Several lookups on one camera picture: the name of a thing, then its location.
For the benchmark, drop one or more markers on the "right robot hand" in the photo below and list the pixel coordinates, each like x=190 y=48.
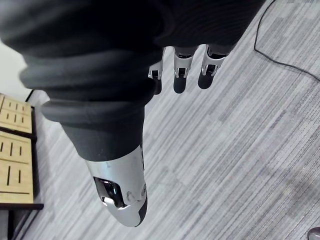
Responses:
x=95 y=75

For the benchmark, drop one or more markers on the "wooden slotted shelf unit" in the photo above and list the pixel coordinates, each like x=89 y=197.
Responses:
x=15 y=150

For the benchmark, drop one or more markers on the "dark robot foot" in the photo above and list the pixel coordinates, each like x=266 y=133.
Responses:
x=314 y=231

